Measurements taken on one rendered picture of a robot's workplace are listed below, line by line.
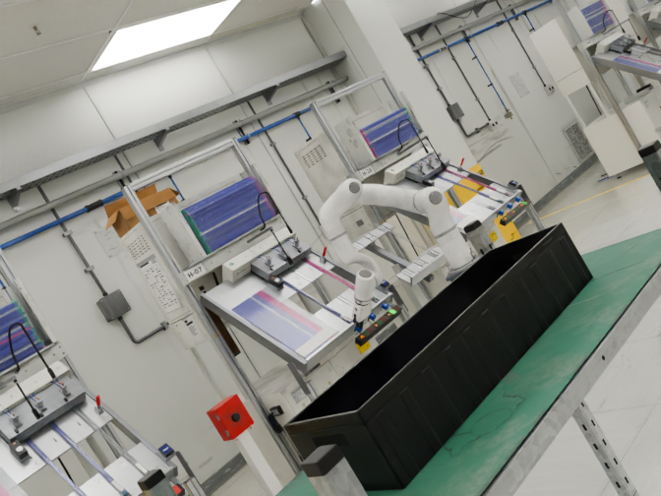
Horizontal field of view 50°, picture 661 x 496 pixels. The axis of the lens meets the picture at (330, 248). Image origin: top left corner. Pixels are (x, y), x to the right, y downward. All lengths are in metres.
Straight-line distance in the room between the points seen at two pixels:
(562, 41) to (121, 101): 4.29
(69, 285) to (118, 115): 1.39
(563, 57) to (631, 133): 1.01
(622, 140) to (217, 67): 4.00
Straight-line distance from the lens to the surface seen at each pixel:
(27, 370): 3.31
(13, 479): 3.05
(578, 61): 7.57
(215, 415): 3.19
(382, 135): 4.75
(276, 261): 3.79
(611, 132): 7.64
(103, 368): 4.98
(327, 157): 4.70
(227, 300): 3.63
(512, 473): 0.84
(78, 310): 5.00
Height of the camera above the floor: 1.29
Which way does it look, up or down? 3 degrees down
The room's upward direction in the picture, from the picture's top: 31 degrees counter-clockwise
